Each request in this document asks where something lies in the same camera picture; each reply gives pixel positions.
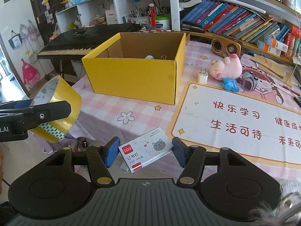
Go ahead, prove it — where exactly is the yellow packing tape roll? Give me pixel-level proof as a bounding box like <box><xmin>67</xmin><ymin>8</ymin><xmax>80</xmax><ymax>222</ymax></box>
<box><xmin>30</xmin><ymin>76</ymin><xmax>82</xmax><ymax>143</ymax></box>

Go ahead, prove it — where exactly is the pink pig plush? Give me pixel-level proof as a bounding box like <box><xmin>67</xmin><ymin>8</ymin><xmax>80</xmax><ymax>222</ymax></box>
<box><xmin>209</xmin><ymin>54</ymin><xmax>242</xmax><ymax>81</ymax></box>

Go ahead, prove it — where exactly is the black electronic keyboard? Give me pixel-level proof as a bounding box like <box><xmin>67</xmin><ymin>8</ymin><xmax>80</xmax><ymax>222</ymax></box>
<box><xmin>37</xmin><ymin>23</ymin><xmax>141</xmax><ymax>60</ymax></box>

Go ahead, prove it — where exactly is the cartoon desk mat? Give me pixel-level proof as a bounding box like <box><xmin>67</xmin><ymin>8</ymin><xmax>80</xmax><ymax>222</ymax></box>
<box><xmin>166</xmin><ymin>65</ymin><xmax>300</xmax><ymax>169</ymax></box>

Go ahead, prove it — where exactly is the pink checked tablecloth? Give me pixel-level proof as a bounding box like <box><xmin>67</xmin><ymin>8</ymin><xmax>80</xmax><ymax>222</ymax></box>
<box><xmin>46</xmin><ymin>40</ymin><xmax>301</xmax><ymax>189</ymax></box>

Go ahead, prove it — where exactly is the pink backpack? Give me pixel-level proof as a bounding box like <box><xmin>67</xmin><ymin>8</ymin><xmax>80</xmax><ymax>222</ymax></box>
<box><xmin>21</xmin><ymin>58</ymin><xmax>40</xmax><ymax>86</ymax></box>

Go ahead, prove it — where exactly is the white charger plug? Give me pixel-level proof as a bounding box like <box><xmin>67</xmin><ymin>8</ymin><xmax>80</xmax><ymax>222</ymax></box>
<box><xmin>198</xmin><ymin>70</ymin><xmax>208</xmax><ymax>84</ymax></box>

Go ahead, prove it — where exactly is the staples box with cat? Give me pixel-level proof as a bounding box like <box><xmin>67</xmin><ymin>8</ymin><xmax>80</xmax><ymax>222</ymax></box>
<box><xmin>119</xmin><ymin>127</ymin><xmax>173</xmax><ymax>173</ymax></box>

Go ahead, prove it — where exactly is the wooden retro radio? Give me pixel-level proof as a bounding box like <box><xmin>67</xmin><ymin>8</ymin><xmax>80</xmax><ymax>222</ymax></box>
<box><xmin>211</xmin><ymin>34</ymin><xmax>244</xmax><ymax>59</ymax></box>

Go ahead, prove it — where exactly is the white spray bottle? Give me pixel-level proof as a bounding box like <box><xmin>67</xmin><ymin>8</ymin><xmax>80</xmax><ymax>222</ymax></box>
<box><xmin>144</xmin><ymin>55</ymin><xmax>155</xmax><ymax>59</ymax></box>

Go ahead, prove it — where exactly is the blue crumpled packet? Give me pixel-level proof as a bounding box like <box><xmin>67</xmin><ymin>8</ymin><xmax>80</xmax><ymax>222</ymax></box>
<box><xmin>222</xmin><ymin>78</ymin><xmax>240</xmax><ymax>92</ymax></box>

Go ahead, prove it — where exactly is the yellow cardboard box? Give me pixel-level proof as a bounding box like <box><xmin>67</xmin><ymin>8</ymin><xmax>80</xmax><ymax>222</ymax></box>
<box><xmin>82</xmin><ymin>32</ymin><xmax>186</xmax><ymax>105</ymax></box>

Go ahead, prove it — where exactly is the purple toy truck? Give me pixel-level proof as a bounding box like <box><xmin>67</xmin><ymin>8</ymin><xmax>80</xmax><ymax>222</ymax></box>
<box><xmin>241</xmin><ymin>71</ymin><xmax>258</xmax><ymax>91</ymax></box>

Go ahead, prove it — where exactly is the white pen holder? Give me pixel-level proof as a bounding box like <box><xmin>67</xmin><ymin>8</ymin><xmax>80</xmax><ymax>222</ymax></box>
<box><xmin>130</xmin><ymin>16</ymin><xmax>150</xmax><ymax>25</ymax></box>

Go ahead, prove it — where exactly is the checkered board box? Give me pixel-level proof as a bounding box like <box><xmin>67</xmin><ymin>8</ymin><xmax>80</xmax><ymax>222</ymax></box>
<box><xmin>138</xmin><ymin>29</ymin><xmax>190</xmax><ymax>45</ymax></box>

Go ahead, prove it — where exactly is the white bookshelf unit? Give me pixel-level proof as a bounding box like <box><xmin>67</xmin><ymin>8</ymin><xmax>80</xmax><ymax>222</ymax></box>
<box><xmin>55</xmin><ymin>0</ymin><xmax>301</xmax><ymax>64</ymax></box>

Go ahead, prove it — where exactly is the white green-lid jar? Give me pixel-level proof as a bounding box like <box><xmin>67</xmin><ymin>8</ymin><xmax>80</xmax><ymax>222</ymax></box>
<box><xmin>155</xmin><ymin>15</ymin><xmax>170</xmax><ymax>30</ymax></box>

